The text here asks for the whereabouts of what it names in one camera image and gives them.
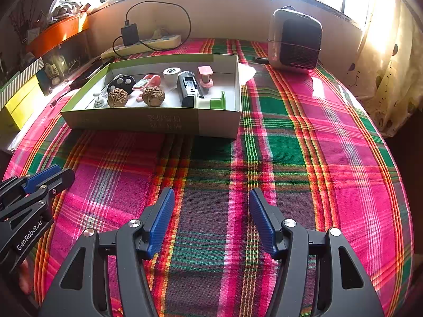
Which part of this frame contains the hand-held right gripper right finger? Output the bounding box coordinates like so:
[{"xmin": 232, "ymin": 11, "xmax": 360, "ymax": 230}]
[{"xmin": 249, "ymin": 188, "xmax": 384, "ymax": 317}]

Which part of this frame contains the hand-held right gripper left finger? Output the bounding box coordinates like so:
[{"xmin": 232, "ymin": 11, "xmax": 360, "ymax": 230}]
[{"xmin": 40, "ymin": 188, "xmax": 176, "ymax": 317}]

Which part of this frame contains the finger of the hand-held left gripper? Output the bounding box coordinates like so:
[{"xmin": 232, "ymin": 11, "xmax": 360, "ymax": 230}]
[
  {"xmin": 0, "ymin": 168, "xmax": 76, "ymax": 222},
  {"xmin": 0, "ymin": 164, "xmax": 63, "ymax": 202}
]

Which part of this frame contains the small white clear hook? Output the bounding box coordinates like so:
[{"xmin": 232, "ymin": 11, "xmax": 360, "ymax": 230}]
[{"xmin": 93, "ymin": 84, "xmax": 111, "ymax": 109}]

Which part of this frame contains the shallow green white cardboard box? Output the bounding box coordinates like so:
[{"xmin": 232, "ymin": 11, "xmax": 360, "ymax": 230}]
[{"xmin": 60, "ymin": 54, "xmax": 243, "ymax": 139}]

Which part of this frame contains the brown walnut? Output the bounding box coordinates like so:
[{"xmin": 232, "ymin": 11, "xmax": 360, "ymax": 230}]
[
  {"xmin": 107, "ymin": 88, "xmax": 129, "ymax": 108},
  {"xmin": 142, "ymin": 86, "xmax": 166, "ymax": 107}
]

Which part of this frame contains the black round key fob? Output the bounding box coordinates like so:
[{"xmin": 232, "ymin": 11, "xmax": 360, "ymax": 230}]
[{"xmin": 111, "ymin": 74, "xmax": 136, "ymax": 93}]

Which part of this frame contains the white green plastic spool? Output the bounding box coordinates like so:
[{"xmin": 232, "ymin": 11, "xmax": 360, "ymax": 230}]
[{"xmin": 194, "ymin": 91, "xmax": 227, "ymax": 110}]

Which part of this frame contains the pink plastic clip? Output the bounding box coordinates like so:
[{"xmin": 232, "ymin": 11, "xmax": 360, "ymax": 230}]
[{"xmin": 131, "ymin": 74, "xmax": 162, "ymax": 102}]

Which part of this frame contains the black rectangular handheld device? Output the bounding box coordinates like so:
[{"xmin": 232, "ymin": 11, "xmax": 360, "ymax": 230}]
[{"xmin": 177, "ymin": 71, "xmax": 203, "ymax": 108}]

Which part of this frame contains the white round jar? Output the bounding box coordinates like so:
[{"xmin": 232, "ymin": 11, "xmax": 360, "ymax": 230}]
[{"xmin": 163, "ymin": 67, "xmax": 182, "ymax": 90}]

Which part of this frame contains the pink white plastic case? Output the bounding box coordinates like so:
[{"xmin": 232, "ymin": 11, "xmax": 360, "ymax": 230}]
[{"xmin": 197, "ymin": 66, "xmax": 215, "ymax": 90}]

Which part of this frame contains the yellow box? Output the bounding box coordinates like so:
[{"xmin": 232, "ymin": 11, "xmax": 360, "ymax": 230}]
[{"xmin": 0, "ymin": 76, "xmax": 43, "ymax": 133}]

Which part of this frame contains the pink green plaid blanket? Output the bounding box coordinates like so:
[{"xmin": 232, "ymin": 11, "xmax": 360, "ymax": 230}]
[{"xmin": 3, "ymin": 38, "xmax": 415, "ymax": 317}]

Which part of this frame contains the striped box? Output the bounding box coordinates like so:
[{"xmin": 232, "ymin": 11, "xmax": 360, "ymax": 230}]
[{"xmin": 0, "ymin": 58, "xmax": 45, "ymax": 103}]

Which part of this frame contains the black smartphone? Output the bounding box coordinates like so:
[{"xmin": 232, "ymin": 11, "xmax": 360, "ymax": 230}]
[{"xmin": 69, "ymin": 58, "xmax": 114, "ymax": 88}]

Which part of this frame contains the glass case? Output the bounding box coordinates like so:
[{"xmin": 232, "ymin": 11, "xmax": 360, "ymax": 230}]
[{"xmin": 36, "ymin": 30, "xmax": 91, "ymax": 90}]

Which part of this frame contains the orange plastic tray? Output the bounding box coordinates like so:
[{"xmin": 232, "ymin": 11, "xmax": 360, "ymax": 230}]
[{"xmin": 26, "ymin": 12, "xmax": 90, "ymax": 58}]

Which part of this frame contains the white paper sheet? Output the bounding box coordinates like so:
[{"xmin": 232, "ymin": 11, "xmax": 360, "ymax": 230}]
[{"xmin": 240, "ymin": 64, "xmax": 258, "ymax": 85}]

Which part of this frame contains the black charger adapter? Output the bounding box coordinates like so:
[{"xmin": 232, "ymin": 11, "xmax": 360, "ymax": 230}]
[{"xmin": 121, "ymin": 24, "xmax": 137, "ymax": 46}]

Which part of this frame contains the cream power strip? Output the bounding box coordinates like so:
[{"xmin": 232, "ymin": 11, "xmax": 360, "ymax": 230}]
[{"xmin": 101, "ymin": 34, "xmax": 182, "ymax": 59}]

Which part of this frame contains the pile of plastic bags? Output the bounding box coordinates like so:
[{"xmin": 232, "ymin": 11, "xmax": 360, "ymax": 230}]
[{"xmin": 48, "ymin": 0, "xmax": 91, "ymax": 18}]

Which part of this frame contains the grey portable space heater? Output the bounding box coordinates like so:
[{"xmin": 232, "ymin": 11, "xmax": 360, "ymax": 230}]
[{"xmin": 268, "ymin": 6, "xmax": 323, "ymax": 73}]

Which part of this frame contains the cream dotted curtain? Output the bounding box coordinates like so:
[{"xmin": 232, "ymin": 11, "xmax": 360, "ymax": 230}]
[{"xmin": 344, "ymin": 0, "xmax": 420, "ymax": 137}]

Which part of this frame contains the black charging cable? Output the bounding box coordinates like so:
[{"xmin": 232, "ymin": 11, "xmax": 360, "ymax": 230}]
[{"xmin": 49, "ymin": 1, "xmax": 192, "ymax": 108}]

